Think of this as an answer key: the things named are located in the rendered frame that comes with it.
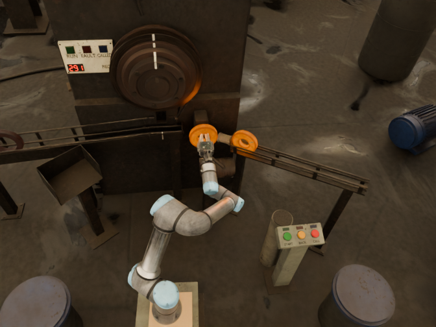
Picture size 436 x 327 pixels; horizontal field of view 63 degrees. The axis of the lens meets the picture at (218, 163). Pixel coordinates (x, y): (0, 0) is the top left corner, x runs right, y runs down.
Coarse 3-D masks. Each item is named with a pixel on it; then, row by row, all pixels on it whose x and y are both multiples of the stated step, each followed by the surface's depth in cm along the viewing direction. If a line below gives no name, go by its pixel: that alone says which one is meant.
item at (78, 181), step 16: (64, 160) 199; (80, 160) 207; (48, 176) 197; (64, 176) 200; (80, 176) 200; (96, 176) 200; (64, 192) 194; (80, 192) 194; (96, 224) 233; (112, 224) 248; (96, 240) 240
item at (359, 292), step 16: (352, 272) 189; (368, 272) 190; (336, 288) 183; (352, 288) 184; (368, 288) 184; (384, 288) 185; (336, 304) 181; (352, 304) 178; (368, 304) 179; (384, 304) 179; (320, 320) 211; (336, 320) 193; (352, 320) 175; (368, 320) 174; (384, 320) 175
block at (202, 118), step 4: (196, 112) 211; (200, 112) 211; (204, 112) 212; (196, 116) 209; (200, 116) 209; (204, 116) 209; (196, 120) 207; (200, 120) 207; (204, 120) 208; (196, 124) 208; (200, 124) 209
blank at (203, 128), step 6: (198, 126) 189; (204, 126) 189; (210, 126) 191; (192, 132) 190; (198, 132) 190; (204, 132) 191; (210, 132) 191; (216, 132) 192; (192, 138) 193; (198, 138) 196; (204, 138) 198; (210, 138) 195; (216, 138) 195; (192, 144) 196
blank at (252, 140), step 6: (240, 132) 205; (246, 132) 204; (234, 138) 210; (240, 138) 208; (246, 138) 206; (252, 138) 204; (234, 144) 214; (240, 144) 212; (252, 144) 206; (252, 150) 210
